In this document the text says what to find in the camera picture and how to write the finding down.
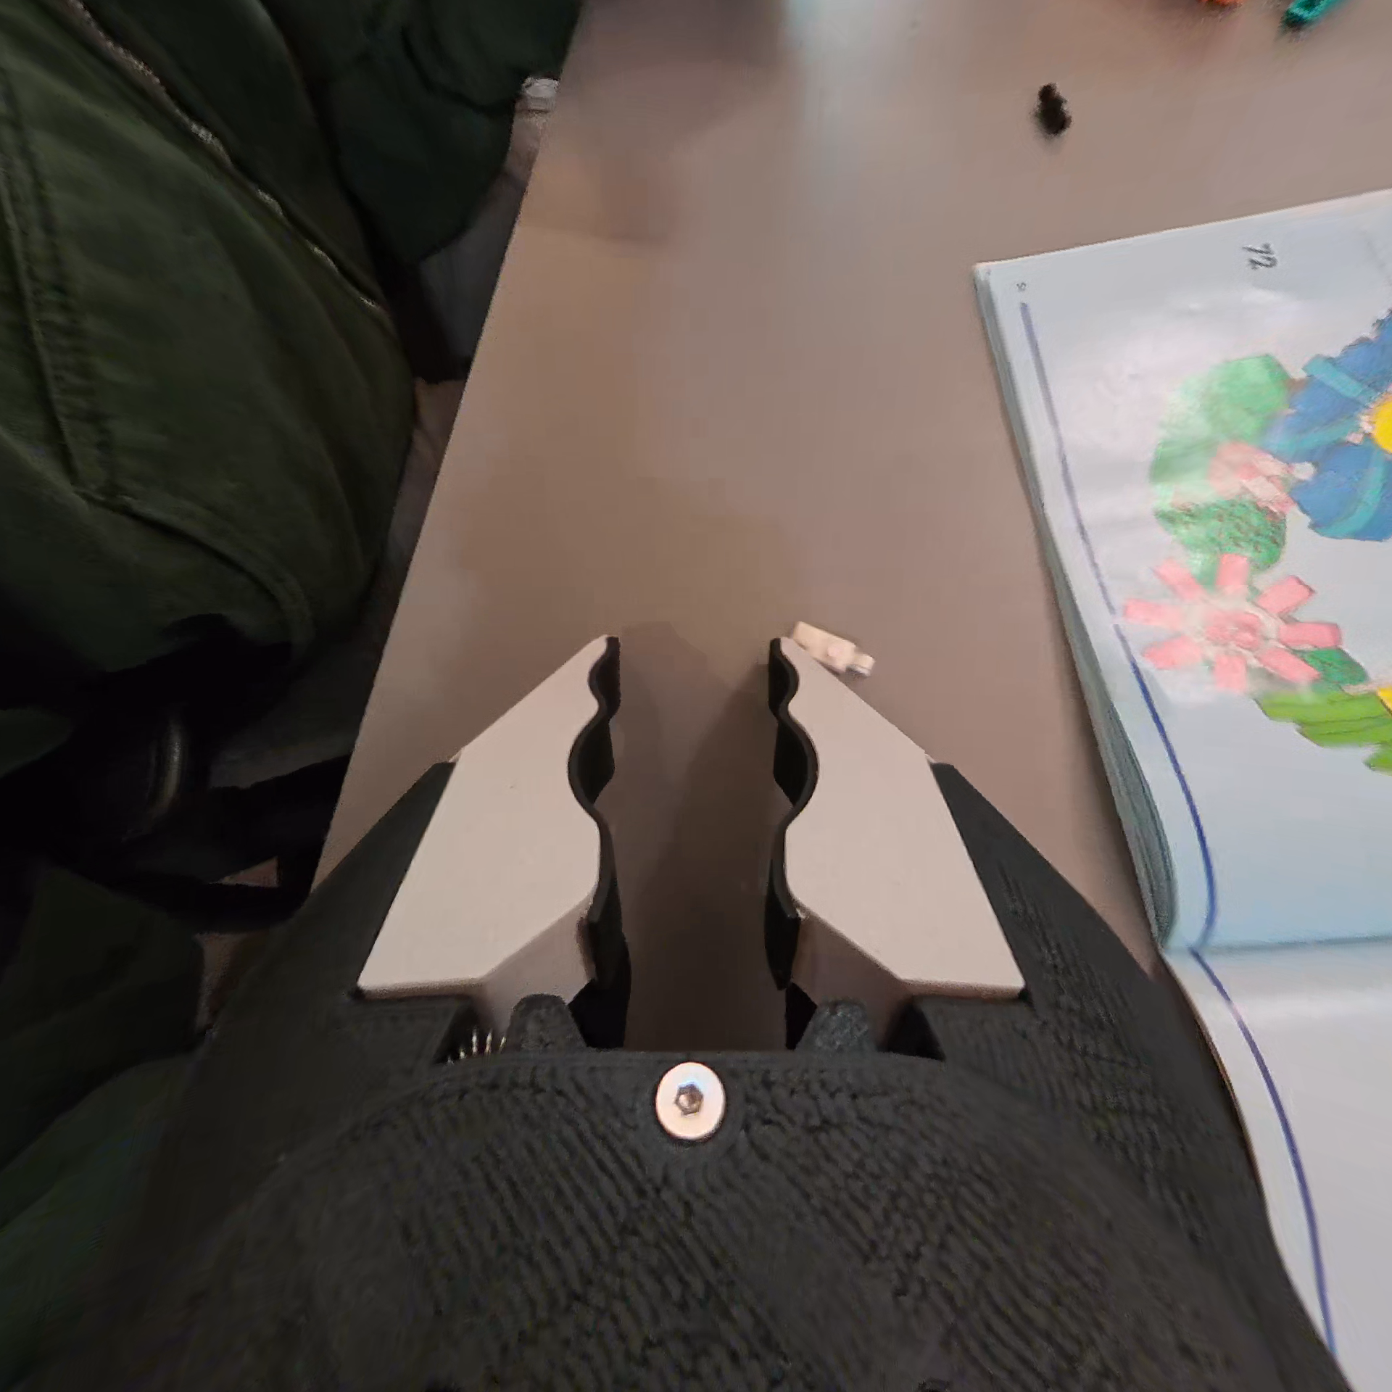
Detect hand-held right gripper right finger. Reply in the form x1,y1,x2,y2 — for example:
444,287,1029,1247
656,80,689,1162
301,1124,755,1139
764,637,1030,1051

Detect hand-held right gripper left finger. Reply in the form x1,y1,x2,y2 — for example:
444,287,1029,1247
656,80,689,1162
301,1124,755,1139
354,635,634,1051

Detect small white lego piece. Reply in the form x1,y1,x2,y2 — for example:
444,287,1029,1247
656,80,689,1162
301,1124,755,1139
790,620,878,680

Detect lego instruction booklet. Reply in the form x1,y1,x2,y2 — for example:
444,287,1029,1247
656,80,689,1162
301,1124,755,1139
971,188,1392,1392

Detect person's dark green jacket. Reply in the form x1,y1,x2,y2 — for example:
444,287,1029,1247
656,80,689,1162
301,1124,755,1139
0,0,583,1392

